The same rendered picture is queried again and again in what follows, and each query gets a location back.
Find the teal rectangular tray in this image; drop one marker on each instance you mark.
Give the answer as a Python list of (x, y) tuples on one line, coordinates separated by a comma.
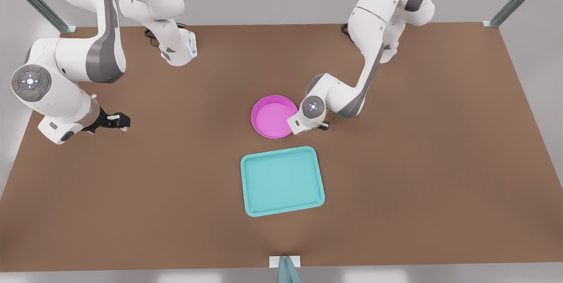
[(282, 181)]

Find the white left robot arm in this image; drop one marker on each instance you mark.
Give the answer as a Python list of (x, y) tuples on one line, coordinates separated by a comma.
[(374, 27)]

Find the pink round plate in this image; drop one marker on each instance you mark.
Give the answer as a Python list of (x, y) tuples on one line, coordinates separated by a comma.
[(272, 118)]

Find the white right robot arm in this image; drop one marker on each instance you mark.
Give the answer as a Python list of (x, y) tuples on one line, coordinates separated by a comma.
[(105, 49)]

